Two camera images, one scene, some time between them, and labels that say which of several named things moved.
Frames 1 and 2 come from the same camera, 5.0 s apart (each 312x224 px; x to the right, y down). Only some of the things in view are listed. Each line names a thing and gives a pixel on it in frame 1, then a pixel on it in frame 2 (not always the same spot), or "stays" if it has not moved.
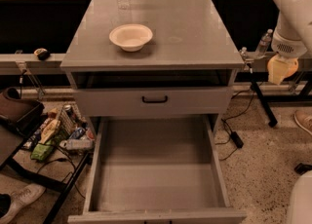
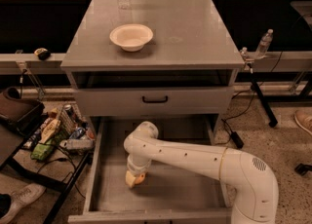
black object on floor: [301, 168] stays
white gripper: [287, 48] to [137, 168]
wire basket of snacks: [69, 130] stays
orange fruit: [293, 64] to [140, 178]
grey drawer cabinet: [186, 70] stays
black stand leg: [269, 117] stays
